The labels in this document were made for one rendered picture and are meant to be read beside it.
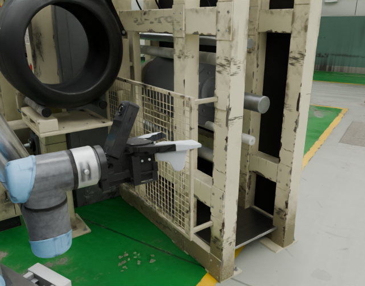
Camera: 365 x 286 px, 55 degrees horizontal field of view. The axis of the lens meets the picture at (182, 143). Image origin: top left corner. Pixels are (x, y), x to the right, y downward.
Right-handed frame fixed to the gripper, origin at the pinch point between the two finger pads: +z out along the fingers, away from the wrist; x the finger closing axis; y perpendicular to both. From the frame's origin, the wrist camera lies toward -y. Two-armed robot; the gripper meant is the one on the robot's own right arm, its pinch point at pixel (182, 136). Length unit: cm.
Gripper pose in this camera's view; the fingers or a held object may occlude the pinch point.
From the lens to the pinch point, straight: 77.0
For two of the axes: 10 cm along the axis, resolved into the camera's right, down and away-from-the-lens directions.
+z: 8.5, -1.7, 5.0
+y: 0.7, 9.7, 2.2
